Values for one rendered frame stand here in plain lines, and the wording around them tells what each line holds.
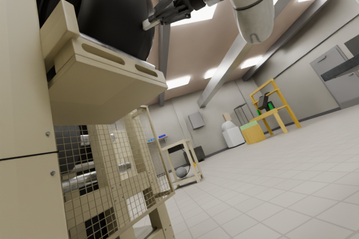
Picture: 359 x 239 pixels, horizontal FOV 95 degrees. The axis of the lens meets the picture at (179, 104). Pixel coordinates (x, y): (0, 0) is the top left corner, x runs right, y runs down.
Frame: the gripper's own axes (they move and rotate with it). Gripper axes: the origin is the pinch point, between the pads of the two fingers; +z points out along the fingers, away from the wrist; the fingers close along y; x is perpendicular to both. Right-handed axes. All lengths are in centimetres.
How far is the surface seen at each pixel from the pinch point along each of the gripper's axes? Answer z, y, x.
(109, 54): 4.4, 15.1, 16.5
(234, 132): 155, -824, 73
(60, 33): 6.1, 26.7, 15.2
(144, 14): 2.5, -0.1, -4.8
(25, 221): 6, 32, 51
